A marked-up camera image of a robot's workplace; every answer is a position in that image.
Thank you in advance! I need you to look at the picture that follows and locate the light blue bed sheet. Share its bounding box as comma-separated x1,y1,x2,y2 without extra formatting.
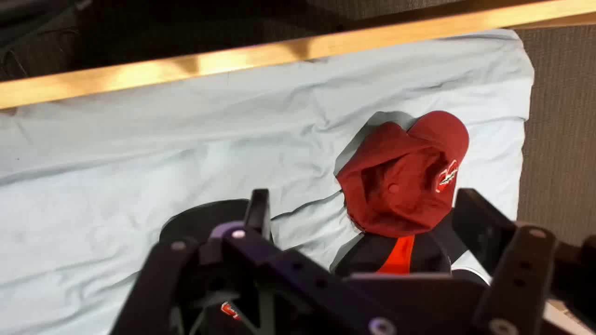
0,30,534,335

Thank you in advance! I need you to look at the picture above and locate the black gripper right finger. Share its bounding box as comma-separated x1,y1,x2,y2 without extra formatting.
452,188,596,335

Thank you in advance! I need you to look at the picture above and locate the dark red Stanford cap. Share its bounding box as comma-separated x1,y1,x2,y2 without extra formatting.
336,112,469,238

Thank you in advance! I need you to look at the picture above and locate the black cap with small logo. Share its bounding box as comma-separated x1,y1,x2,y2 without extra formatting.
159,199,247,244

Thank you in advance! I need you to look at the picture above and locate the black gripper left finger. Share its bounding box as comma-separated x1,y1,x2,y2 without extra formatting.
109,188,269,335

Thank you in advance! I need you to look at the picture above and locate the wooden bed frame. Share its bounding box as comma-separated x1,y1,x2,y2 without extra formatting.
0,0,596,110

